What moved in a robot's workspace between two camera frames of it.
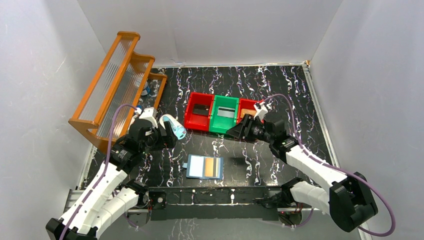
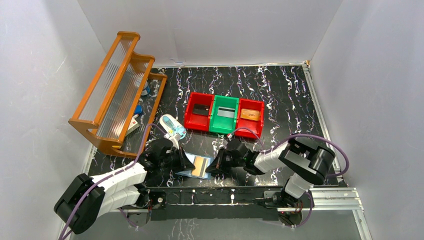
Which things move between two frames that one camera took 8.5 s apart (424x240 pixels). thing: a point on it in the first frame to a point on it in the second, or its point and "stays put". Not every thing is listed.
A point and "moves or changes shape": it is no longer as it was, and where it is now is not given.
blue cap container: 139,110 stays put
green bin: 224,113 stays put
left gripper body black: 163,136 to 177,159
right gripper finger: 243,130 to 221,163
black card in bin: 201,109 stays put
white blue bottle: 179,131 stays put
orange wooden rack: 124,83 stays put
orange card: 209,167 moves or changes shape
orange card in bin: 247,111 stays put
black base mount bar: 212,203 stays put
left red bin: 198,111 stays put
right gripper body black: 260,134 to 235,162
